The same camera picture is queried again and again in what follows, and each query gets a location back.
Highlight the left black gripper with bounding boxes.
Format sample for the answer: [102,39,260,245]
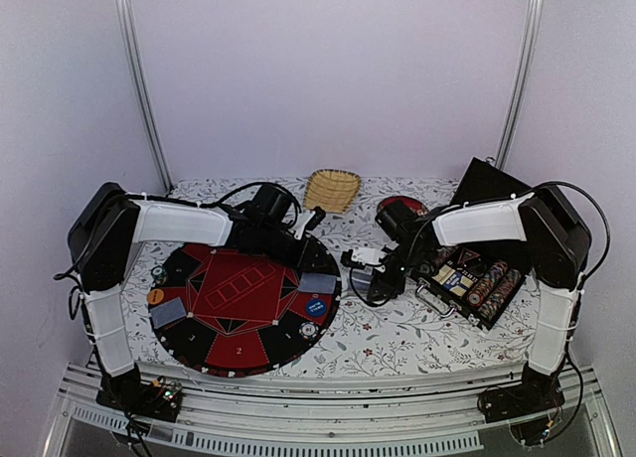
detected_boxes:
[256,223,333,273]

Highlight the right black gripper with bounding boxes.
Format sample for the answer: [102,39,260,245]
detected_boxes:
[368,243,429,302]

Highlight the blue checkered card deck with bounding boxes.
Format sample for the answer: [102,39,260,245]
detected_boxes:
[351,269,372,294]

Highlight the dealt blue cards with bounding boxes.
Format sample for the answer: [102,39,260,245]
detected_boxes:
[298,272,338,294]
[150,298,187,329]

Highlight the blue small blind chip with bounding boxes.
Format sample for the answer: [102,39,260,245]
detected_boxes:
[305,298,328,318]

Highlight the blue white ten chip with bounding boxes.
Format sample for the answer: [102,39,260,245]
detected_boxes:
[299,322,319,340]

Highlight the poker chip stack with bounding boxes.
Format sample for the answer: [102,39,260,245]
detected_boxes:
[151,265,168,286]

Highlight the orange dealer button chip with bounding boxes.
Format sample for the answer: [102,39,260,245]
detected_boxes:
[147,288,165,306]

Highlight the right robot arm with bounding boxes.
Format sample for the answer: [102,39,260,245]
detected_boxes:
[367,181,591,413]

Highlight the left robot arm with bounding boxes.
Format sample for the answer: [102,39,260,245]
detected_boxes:
[62,182,325,411]

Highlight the boxed card deck in case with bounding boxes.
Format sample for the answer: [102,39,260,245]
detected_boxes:
[433,264,477,297]

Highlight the woven bamboo basket tray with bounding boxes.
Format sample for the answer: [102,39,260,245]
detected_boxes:
[304,169,362,214]

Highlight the red floral round plate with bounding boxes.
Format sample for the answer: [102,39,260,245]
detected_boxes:
[377,196,428,216]

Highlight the red triangle sign card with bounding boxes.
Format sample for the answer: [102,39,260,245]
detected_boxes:
[455,247,480,268]

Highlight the black poker chip case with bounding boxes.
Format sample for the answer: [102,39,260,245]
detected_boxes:
[411,158,531,333]

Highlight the poker chip row in case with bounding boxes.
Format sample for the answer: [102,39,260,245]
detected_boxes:
[467,261,509,307]

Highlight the round red black poker mat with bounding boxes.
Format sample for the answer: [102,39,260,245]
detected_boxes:
[150,240,342,378]

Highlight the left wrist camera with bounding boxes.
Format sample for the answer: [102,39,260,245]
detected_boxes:
[291,207,326,240]

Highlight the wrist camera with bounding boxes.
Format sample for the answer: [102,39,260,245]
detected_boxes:
[341,247,387,272]
[291,207,326,240]

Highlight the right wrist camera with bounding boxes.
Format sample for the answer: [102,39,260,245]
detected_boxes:
[341,247,387,272]

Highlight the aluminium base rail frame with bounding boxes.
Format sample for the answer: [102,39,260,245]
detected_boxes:
[42,362,622,457]

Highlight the right aluminium corner post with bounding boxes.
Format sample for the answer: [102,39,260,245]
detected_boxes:
[494,0,544,170]

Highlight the aluminium corner post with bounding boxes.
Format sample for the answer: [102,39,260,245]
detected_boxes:
[494,0,544,170]
[115,0,174,192]

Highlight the left aluminium corner post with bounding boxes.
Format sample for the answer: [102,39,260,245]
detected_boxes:
[115,0,174,192]

